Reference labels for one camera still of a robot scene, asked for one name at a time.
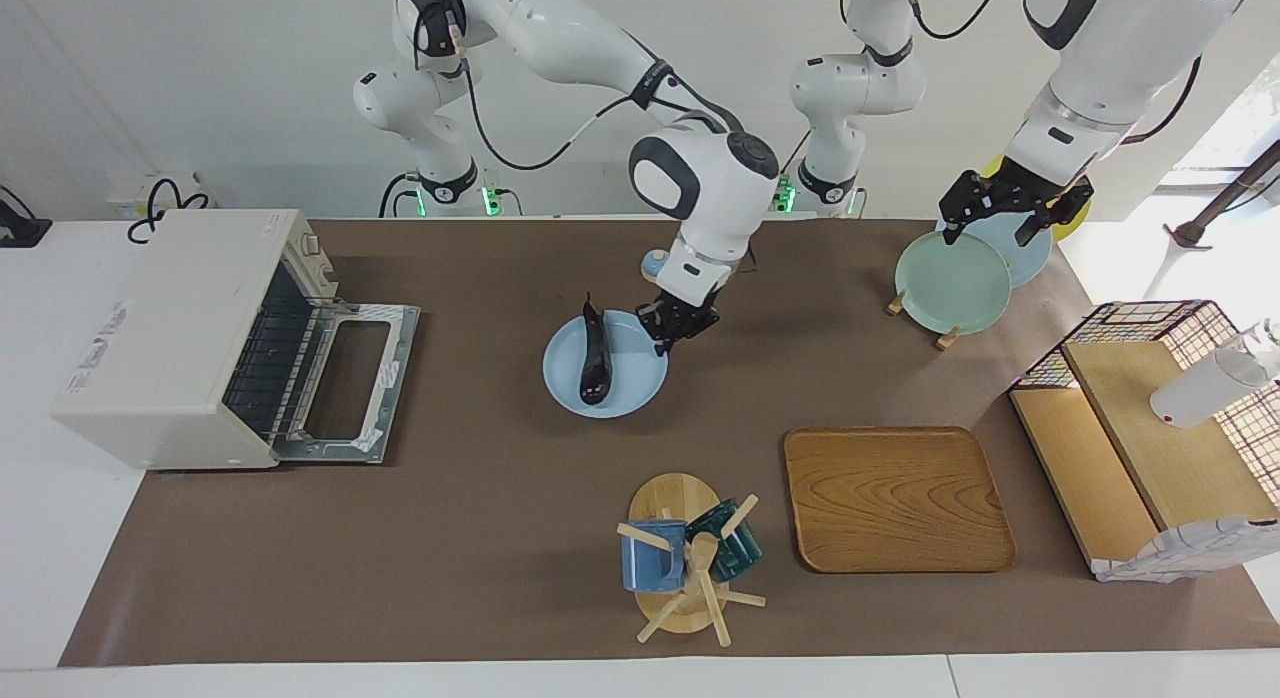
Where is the yellow racked plate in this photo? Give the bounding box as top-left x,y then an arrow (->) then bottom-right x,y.
985,153 -> 1096,244

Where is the pale green racked plate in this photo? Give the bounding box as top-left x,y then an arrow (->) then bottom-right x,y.
894,230 -> 1013,336

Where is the wooden plate rack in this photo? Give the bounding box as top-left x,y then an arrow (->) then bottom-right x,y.
886,290 -> 963,351

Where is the wooden wire shelf unit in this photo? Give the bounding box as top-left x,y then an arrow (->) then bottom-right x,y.
1008,300 -> 1280,584

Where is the wooden mug tree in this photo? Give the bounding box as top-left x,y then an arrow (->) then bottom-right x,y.
616,473 -> 768,648

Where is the black coiled cable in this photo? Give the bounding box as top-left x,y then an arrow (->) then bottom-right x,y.
127,178 -> 211,244

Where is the white checked cloth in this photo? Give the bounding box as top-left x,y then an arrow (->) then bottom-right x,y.
1092,516 -> 1280,584

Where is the brown table mat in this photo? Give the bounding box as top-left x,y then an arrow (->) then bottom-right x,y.
58,218 -> 1280,667

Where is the black desk device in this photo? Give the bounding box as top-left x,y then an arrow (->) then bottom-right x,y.
0,185 -> 53,249

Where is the dark green ceramic mug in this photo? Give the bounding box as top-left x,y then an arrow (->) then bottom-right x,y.
686,498 -> 765,583

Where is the cream toaster oven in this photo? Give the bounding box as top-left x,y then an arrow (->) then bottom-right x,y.
52,210 -> 421,471

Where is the white tumbler cup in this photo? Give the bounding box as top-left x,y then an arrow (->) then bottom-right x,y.
1150,323 -> 1280,429

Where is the glass oven door with handle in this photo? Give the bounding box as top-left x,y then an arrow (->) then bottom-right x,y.
270,298 -> 421,465

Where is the light blue racked plate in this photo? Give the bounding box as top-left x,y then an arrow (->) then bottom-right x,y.
935,203 -> 1053,289

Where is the black arm base cable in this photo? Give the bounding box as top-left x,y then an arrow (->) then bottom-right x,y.
378,173 -> 426,219
770,128 -> 813,214

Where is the dark purple eggplant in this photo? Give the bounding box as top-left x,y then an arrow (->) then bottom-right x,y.
578,293 -> 616,407

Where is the dark metal pole stand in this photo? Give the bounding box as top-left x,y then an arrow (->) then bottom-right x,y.
1165,138 -> 1280,249

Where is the wooden serving tray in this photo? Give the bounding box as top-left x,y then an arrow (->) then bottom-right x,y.
783,426 -> 1017,575

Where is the white wall socket strip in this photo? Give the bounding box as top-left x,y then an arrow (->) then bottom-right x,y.
108,173 -> 201,219

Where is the blue ceramic mug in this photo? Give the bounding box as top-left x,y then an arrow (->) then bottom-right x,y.
620,519 -> 689,593

